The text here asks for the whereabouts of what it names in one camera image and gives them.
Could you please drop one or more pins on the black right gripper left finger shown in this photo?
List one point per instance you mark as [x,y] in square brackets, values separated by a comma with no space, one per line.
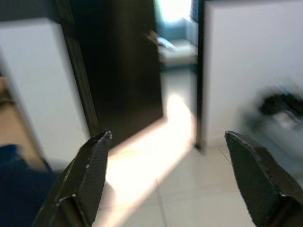
[85,179]

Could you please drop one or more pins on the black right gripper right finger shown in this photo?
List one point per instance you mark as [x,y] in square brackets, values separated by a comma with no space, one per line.
[258,184]

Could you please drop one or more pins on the grey padded ottoman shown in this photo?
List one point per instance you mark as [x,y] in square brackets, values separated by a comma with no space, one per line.
[284,127]

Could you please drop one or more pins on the blue plastic bucket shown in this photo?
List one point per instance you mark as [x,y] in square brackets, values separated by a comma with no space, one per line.
[21,189]

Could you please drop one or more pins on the black bag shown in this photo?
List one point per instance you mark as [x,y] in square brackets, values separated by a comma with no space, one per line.
[279,104]

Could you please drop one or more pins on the dark wooden door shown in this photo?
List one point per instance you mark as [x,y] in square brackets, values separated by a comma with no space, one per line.
[118,59]

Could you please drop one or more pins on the white low bed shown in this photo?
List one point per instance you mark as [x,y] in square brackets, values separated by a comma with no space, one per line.
[180,53]

